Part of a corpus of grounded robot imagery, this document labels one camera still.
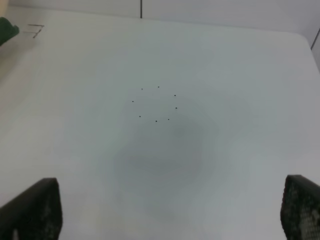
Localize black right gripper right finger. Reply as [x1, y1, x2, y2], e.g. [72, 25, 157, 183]
[280, 175, 320, 240]

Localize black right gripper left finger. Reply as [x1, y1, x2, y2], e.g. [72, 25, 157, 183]
[0, 177, 62, 240]

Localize white linen bag green handles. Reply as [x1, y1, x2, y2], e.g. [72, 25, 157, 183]
[0, 0, 20, 46]

